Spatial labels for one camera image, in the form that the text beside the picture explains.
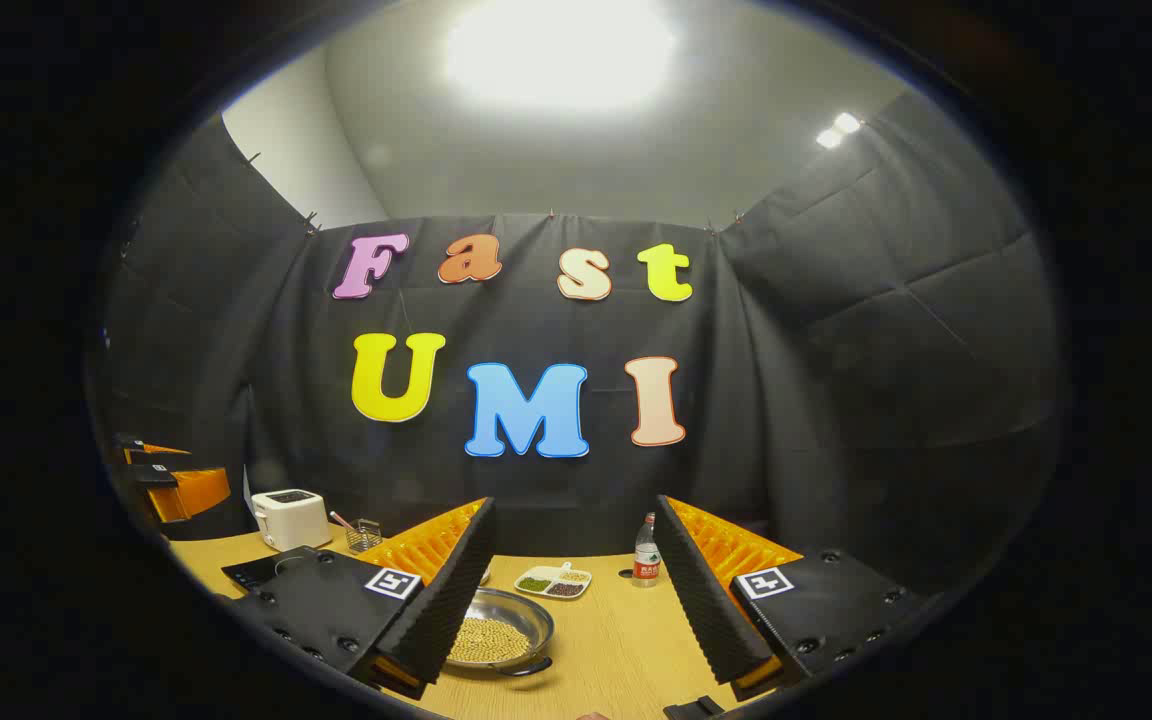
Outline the pile of soybeans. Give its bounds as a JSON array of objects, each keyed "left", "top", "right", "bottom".
[{"left": 451, "top": 617, "right": 532, "bottom": 664}]

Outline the clear red-label water bottle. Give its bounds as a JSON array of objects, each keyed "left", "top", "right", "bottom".
[{"left": 633, "top": 513, "right": 660, "bottom": 588}]

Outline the black backdrop cloth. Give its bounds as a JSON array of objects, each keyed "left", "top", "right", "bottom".
[{"left": 86, "top": 90, "right": 1072, "bottom": 606}]

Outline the black induction cooktop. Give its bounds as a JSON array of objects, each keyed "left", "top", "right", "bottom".
[{"left": 221, "top": 548, "right": 322, "bottom": 593}]

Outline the large ceiling light panel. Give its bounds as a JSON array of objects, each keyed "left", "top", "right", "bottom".
[{"left": 444, "top": 0, "right": 679, "bottom": 113}]

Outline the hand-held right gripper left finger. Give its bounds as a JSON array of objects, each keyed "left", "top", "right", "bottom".
[{"left": 221, "top": 497, "right": 497, "bottom": 701}]

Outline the white divided bean dish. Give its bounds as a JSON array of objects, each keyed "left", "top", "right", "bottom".
[{"left": 514, "top": 562, "right": 594, "bottom": 600}]

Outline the white toaster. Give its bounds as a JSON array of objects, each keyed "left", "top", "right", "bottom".
[{"left": 251, "top": 489, "right": 334, "bottom": 552}]

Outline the stainless steel pot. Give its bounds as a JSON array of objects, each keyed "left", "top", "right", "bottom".
[{"left": 446, "top": 588, "right": 555, "bottom": 678}]

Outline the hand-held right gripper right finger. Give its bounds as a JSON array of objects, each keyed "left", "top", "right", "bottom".
[{"left": 654, "top": 495, "right": 927, "bottom": 701}]

